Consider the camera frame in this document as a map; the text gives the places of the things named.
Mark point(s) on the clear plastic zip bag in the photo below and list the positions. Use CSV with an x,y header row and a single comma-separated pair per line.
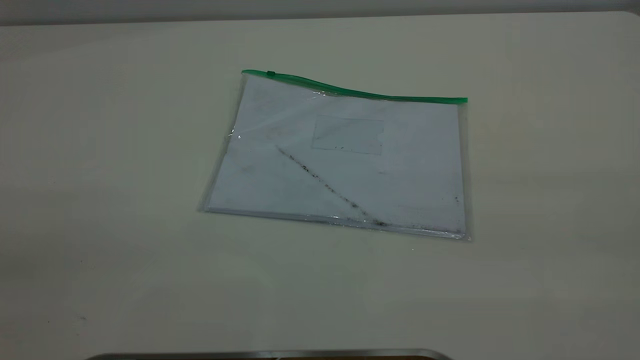
x,y
410,150

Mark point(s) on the metal rail edge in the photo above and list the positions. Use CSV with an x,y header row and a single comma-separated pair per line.
x,y
270,354

